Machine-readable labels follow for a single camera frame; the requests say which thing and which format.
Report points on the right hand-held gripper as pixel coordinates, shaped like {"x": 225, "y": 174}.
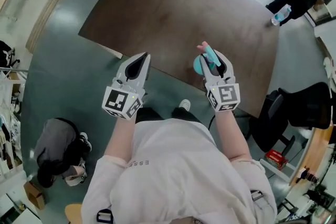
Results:
{"x": 225, "y": 95}

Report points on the brown cardboard box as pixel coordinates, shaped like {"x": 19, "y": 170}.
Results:
{"x": 34, "y": 195}

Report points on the dark brown wooden table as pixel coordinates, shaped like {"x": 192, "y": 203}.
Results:
{"x": 170, "y": 21}

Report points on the red box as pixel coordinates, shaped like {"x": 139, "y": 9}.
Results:
{"x": 275, "y": 158}

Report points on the person's right forearm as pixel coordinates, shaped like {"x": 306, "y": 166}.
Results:
{"x": 231, "y": 136}

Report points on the person's right white shoe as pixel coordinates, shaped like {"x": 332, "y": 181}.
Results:
{"x": 184, "y": 104}

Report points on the black office chair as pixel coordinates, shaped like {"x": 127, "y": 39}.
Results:
{"x": 302, "y": 110}

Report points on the person's left forearm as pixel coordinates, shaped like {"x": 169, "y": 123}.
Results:
{"x": 120, "y": 139}

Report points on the light wooden desk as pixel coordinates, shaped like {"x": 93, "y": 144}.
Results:
{"x": 315, "y": 149}

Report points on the person's black trousers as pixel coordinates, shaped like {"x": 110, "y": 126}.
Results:
{"x": 155, "y": 114}

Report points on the clear plastic water bottle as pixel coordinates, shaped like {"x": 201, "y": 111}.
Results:
{"x": 281, "y": 15}

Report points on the person's white shirt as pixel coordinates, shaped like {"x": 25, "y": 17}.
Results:
{"x": 178, "y": 173}

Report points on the teal spray bottle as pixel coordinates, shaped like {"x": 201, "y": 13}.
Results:
{"x": 210, "y": 53}

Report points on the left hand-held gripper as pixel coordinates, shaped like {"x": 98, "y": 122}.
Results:
{"x": 119, "y": 99}

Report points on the tan round stool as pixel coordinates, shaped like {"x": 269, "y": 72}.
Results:
{"x": 73, "y": 213}

